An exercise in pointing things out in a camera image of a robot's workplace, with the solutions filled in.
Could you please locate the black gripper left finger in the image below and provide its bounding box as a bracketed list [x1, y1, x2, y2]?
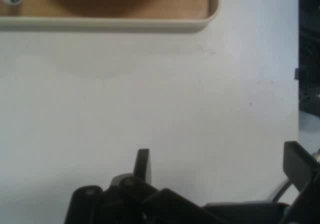
[63, 148, 221, 224]

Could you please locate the black stand beside table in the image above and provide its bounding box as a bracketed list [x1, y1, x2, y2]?
[294, 0, 320, 115]

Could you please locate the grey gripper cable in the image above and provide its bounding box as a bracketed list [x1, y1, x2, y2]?
[269, 179, 292, 203]

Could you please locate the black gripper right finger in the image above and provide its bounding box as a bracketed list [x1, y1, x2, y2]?
[282, 141, 320, 224]

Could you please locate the wooden tray with cream rim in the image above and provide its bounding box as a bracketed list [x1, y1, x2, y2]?
[0, 0, 221, 34]

